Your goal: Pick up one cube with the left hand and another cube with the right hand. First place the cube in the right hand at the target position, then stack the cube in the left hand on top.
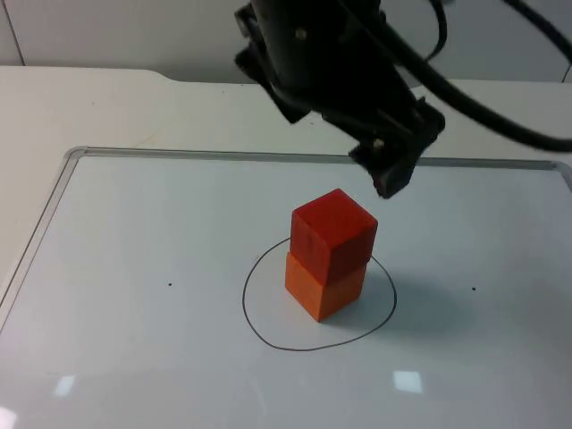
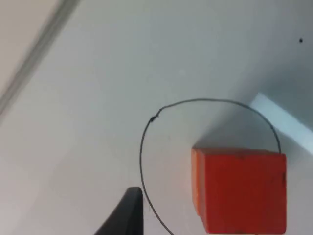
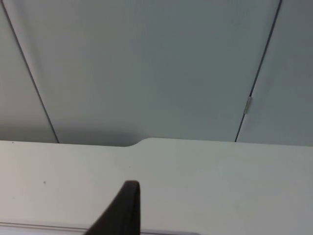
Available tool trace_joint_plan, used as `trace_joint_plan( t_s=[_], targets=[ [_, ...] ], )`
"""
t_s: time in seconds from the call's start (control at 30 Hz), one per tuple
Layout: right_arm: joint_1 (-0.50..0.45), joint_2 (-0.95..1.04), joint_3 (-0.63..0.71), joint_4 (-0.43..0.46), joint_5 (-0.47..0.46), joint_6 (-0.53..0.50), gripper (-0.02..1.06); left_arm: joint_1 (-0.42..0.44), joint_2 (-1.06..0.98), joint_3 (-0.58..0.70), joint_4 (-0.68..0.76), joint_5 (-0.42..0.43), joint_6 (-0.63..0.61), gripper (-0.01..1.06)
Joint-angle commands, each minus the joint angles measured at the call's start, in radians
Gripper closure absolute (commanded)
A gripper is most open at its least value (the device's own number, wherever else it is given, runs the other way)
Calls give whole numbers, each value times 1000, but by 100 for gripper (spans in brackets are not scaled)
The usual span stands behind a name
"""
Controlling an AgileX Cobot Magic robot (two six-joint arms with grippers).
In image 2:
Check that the orange cube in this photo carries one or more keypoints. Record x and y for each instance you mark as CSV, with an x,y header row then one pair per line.
x,y
242,191

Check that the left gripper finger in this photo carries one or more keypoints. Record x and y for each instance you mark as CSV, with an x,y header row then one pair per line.
x,y
129,213

